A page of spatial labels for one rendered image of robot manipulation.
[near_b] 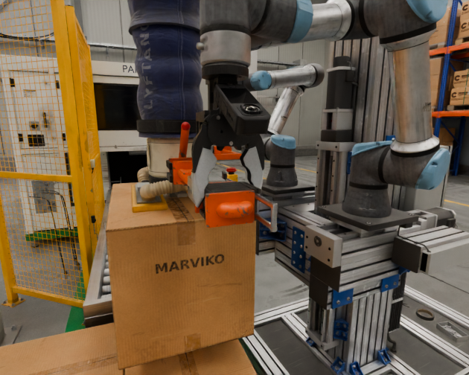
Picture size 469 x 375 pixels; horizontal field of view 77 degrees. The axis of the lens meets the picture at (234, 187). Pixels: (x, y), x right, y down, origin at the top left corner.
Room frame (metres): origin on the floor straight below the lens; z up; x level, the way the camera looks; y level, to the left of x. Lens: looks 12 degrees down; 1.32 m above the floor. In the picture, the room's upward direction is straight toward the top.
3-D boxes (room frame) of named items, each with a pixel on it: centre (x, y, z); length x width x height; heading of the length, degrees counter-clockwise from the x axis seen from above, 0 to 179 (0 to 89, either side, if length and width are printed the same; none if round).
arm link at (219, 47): (0.47, 0.02, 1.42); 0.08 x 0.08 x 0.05
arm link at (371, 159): (0.94, -0.44, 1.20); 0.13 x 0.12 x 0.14; 34
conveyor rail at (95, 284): (2.16, 1.00, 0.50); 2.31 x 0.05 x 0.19; 21
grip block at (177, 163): (0.78, 0.13, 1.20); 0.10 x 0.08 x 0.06; 109
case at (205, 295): (1.02, 0.23, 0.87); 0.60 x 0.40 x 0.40; 21
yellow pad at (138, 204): (0.98, 0.30, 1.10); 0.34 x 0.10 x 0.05; 19
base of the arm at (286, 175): (1.39, -0.23, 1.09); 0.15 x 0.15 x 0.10
